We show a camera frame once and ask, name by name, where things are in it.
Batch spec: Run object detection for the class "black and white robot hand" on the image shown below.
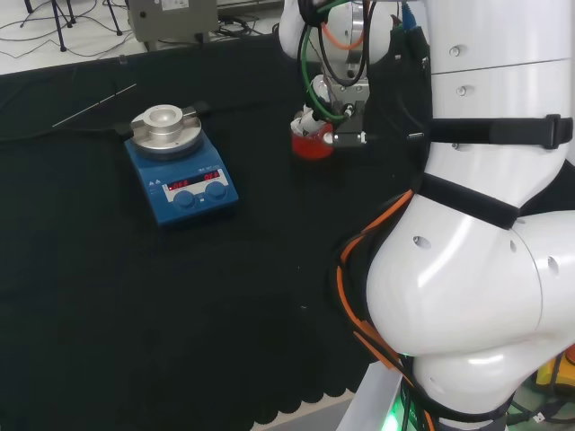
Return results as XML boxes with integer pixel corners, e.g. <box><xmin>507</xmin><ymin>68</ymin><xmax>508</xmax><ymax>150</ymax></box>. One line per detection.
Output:
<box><xmin>291</xmin><ymin>74</ymin><xmax>336</xmax><ymax>140</ymax></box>

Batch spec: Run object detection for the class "grey metal cabinet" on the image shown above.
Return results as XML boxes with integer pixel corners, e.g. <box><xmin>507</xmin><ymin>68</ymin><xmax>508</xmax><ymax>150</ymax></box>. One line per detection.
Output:
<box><xmin>127</xmin><ymin>0</ymin><xmax>220</xmax><ymax>45</ymax></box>

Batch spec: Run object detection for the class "heater with blue base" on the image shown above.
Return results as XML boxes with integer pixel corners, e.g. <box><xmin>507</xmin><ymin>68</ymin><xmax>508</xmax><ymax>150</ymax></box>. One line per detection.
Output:
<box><xmin>114</xmin><ymin>101</ymin><xmax>239</xmax><ymax>230</ymax></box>

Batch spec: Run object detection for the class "black tripod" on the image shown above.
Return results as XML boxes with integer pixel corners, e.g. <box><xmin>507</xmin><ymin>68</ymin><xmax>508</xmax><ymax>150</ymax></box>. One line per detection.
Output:
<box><xmin>102</xmin><ymin>0</ymin><xmax>123</xmax><ymax>37</ymax></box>
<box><xmin>22</xmin><ymin>0</ymin><xmax>77</xmax><ymax>53</ymax></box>

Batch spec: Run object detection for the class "thin metal probe rod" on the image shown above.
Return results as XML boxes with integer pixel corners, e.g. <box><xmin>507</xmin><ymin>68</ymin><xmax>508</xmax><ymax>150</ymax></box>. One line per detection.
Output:
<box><xmin>51</xmin><ymin>83</ymin><xmax>137</xmax><ymax>128</ymax></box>

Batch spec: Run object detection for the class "black cloth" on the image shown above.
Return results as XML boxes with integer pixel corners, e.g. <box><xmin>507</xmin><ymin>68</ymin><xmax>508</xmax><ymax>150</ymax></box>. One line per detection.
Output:
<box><xmin>0</xmin><ymin>33</ymin><xmax>432</xmax><ymax>431</ymax></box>

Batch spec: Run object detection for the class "pale mounting plate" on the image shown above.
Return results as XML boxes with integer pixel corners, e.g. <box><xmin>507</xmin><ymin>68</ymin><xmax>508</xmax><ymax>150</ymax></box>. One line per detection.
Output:
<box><xmin>339</xmin><ymin>362</ymin><xmax>405</xmax><ymax>431</ymax></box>

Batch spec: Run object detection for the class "yellow stop button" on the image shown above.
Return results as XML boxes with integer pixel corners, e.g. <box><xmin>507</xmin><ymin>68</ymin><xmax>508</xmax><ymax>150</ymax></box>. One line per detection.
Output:
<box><xmin>533</xmin><ymin>341</ymin><xmax>575</xmax><ymax>399</ymax></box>

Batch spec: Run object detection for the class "green cable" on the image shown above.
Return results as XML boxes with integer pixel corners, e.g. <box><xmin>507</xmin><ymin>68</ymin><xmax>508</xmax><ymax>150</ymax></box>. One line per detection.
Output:
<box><xmin>298</xmin><ymin>0</ymin><xmax>358</xmax><ymax>125</ymax></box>

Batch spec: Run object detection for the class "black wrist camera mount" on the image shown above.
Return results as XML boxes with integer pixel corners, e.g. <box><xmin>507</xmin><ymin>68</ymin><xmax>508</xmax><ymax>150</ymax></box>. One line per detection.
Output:
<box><xmin>332</xmin><ymin>101</ymin><xmax>368</xmax><ymax>150</ymax></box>

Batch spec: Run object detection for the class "orange flask ring stand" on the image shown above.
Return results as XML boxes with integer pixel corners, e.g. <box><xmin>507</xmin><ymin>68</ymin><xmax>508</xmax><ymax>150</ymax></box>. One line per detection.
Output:
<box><xmin>290</xmin><ymin>125</ymin><xmax>334</xmax><ymax>162</ymax></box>

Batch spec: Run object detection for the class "black floor cable bundle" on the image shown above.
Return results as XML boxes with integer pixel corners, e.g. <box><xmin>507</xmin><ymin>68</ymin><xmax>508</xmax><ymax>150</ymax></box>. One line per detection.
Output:
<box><xmin>217</xmin><ymin>14</ymin><xmax>276</xmax><ymax>40</ymax></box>

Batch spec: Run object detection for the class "orange cable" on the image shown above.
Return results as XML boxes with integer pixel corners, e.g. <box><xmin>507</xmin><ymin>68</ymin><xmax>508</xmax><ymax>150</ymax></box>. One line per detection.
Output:
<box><xmin>336</xmin><ymin>190</ymin><xmax>435</xmax><ymax>431</ymax></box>

